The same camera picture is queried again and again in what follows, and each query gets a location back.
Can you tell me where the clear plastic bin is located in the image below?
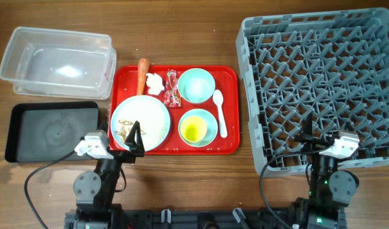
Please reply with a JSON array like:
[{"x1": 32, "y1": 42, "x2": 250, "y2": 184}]
[{"x1": 0, "y1": 27, "x2": 117, "y2": 100}]

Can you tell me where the black plastic tray bin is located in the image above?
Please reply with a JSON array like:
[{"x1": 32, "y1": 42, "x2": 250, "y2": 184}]
[{"x1": 4, "y1": 101, "x2": 100, "y2": 163}]

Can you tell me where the blue bowl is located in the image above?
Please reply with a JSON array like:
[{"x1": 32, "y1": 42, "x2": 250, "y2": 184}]
[{"x1": 178, "y1": 109, "x2": 219, "y2": 148}]

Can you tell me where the crumpled white tissue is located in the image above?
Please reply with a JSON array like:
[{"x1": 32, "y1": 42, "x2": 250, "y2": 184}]
[{"x1": 146, "y1": 73, "x2": 165, "y2": 95}]

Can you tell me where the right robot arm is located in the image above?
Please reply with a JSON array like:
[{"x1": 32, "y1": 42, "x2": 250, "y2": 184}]
[{"x1": 287, "y1": 114, "x2": 360, "y2": 228}]

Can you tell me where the yellow plastic cup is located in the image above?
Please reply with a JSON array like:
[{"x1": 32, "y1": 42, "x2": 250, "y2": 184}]
[{"x1": 179, "y1": 116, "x2": 207, "y2": 143}]

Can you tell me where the grey dishwasher rack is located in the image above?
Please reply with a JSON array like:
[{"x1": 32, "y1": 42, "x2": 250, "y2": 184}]
[{"x1": 236, "y1": 8, "x2": 389, "y2": 176}]

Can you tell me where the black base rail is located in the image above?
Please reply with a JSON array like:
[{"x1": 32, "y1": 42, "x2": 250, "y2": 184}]
[{"x1": 64, "y1": 207, "x2": 288, "y2": 229}]

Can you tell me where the orange carrot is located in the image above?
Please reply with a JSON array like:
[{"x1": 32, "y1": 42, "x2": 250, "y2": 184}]
[{"x1": 137, "y1": 59, "x2": 149, "y2": 95}]

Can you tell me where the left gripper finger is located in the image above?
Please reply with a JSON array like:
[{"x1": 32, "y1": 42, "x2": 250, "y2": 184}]
[
  {"x1": 135, "y1": 125, "x2": 144, "y2": 152},
  {"x1": 124, "y1": 121, "x2": 139, "y2": 145}
]

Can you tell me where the left black cable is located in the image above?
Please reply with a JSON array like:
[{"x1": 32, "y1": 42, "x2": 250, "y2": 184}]
[{"x1": 24, "y1": 149, "x2": 78, "y2": 229}]

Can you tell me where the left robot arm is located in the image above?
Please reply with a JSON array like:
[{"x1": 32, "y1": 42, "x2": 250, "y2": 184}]
[{"x1": 65, "y1": 121, "x2": 145, "y2": 229}]

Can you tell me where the white plastic spoon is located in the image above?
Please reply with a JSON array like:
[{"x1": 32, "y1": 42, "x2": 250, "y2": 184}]
[{"x1": 212, "y1": 90, "x2": 228, "y2": 138}]

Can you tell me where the white plate with scraps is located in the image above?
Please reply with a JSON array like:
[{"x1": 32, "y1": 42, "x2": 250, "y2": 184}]
[{"x1": 110, "y1": 95, "x2": 171, "y2": 151}]

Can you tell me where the red candy wrapper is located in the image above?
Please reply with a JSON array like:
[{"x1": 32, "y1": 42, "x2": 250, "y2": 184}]
[{"x1": 163, "y1": 69, "x2": 182, "y2": 108}]

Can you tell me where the green bowl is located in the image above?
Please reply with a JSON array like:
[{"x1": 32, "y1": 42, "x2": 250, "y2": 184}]
[{"x1": 177, "y1": 68, "x2": 215, "y2": 104}]

